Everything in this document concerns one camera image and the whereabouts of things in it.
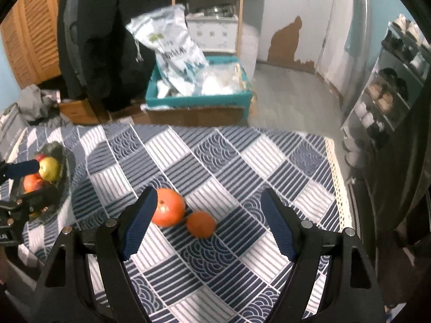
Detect small orange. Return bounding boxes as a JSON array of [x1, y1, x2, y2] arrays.
[[186, 211, 217, 240]]

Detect brown cardboard box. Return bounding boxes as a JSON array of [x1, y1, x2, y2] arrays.
[[141, 103, 250, 127]]

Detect dark hanging clothes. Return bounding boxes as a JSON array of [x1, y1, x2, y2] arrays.
[[57, 0, 176, 112]]

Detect white printed plastic bag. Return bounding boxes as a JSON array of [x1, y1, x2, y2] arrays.
[[126, 5, 210, 97]]

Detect yellow green apple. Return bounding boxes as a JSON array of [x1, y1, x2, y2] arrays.
[[38, 156, 62, 182]]

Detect clear glass bowl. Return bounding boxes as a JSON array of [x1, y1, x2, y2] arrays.
[[18, 141, 72, 221]]

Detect metal pot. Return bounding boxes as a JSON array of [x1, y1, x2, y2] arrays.
[[202, 4, 237, 18]]

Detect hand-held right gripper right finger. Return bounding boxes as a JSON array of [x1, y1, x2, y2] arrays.
[[261, 188, 386, 323]]

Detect wooden shelf rack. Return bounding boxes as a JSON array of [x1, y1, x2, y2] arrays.
[[171, 0, 245, 55]]

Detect shoe rack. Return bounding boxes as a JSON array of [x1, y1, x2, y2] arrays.
[[341, 14, 431, 164]]

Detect grey crumpled garment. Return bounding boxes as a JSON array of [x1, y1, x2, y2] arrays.
[[16, 85, 62, 122]]

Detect orange-red tomato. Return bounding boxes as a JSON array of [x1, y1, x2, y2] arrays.
[[151, 188, 187, 228]]

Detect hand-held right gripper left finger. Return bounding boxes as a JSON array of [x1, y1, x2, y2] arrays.
[[29, 187, 159, 323]]

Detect wooden louvered door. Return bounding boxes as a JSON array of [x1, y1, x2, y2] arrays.
[[0, 0, 65, 87]]

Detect large orange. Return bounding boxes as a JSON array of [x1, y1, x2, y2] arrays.
[[22, 174, 48, 193]]

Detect white door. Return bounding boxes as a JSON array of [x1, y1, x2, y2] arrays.
[[317, 0, 369, 99]]

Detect teal storage box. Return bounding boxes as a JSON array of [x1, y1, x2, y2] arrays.
[[145, 55, 254, 109]]

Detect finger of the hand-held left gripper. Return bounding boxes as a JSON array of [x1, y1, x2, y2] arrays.
[[14, 185, 60, 216], [0, 159, 41, 186]]

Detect clear plastic bag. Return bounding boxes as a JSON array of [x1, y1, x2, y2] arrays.
[[201, 68, 247, 95]]

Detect wooden drawer unit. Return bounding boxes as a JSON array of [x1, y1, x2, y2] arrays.
[[58, 99, 102, 126]]

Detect white patterned container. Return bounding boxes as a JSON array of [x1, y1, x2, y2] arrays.
[[186, 13, 238, 53]]

